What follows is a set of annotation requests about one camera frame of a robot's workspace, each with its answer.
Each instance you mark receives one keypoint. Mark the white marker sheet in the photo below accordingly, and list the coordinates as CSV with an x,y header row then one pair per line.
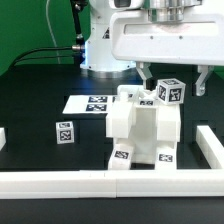
x,y
89,104

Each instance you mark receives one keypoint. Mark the white fence bar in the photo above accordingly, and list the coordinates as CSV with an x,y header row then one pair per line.
x,y
210,146
2,138
111,184

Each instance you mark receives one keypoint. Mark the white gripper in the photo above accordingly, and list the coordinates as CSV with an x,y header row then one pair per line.
x,y
197,40

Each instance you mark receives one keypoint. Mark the white chair seat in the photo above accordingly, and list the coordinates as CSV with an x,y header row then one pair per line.
x,y
143,130

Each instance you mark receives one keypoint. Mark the white front fence bar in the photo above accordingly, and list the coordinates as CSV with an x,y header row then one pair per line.
x,y
111,184

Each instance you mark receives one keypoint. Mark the white left fence bar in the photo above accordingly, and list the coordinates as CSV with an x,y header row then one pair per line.
x,y
2,138

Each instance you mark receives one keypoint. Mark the white chair back assembly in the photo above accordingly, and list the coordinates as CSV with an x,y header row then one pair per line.
x,y
140,120

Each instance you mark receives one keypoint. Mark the white right fence bar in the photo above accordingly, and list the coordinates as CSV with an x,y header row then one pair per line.
x,y
210,146

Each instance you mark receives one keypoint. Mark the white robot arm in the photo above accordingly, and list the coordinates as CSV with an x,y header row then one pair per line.
x,y
97,49

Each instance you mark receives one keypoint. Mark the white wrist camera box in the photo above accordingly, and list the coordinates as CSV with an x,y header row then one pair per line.
x,y
129,4

